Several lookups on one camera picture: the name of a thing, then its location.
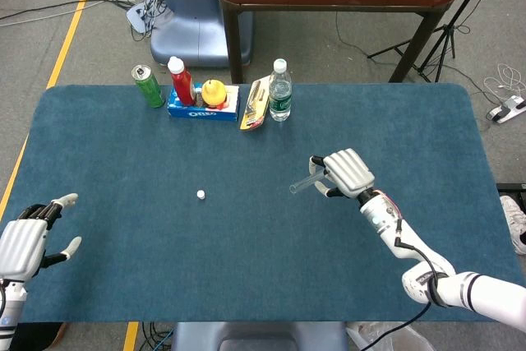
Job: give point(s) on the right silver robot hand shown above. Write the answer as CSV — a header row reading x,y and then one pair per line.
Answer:
x,y
349,172

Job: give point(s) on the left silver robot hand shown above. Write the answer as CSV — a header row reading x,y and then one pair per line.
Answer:
x,y
18,244

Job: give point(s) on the clear glass test tube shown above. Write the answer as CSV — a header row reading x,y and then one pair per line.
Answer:
x,y
302,186

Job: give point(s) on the small white stopper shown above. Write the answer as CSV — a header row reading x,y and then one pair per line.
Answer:
x,y
201,194

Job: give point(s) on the clear plastic water bottle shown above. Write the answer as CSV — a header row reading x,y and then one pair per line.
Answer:
x,y
280,96

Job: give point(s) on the blue carpet table mat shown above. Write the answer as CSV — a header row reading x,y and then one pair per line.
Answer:
x,y
263,244

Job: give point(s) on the yellow blister tool pack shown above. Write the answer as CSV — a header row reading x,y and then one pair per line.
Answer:
x,y
255,108

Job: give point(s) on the yellow toy pear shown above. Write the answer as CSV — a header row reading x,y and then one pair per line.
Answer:
x,y
213,92

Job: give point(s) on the blue Oreo cookie box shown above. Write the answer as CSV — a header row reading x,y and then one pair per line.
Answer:
x,y
201,113

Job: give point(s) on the clear plastic bag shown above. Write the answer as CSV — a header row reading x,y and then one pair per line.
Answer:
x,y
386,336

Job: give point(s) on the white power strip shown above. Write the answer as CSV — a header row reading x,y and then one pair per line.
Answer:
x,y
507,109

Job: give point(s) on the black tripod stand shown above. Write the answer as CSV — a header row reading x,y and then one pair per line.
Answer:
x,y
448,30

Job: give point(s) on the white sneaker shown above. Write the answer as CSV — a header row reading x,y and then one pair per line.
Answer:
x,y
515,223

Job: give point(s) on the red ketchup squeeze bottle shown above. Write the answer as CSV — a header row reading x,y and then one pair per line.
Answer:
x,y
183,84

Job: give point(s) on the grey-blue robot torso base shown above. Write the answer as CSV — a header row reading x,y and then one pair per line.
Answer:
x,y
255,336

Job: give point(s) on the green soda can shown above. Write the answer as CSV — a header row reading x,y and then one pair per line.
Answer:
x,y
151,90

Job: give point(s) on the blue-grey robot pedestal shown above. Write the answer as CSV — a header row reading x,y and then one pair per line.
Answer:
x,y
189,18

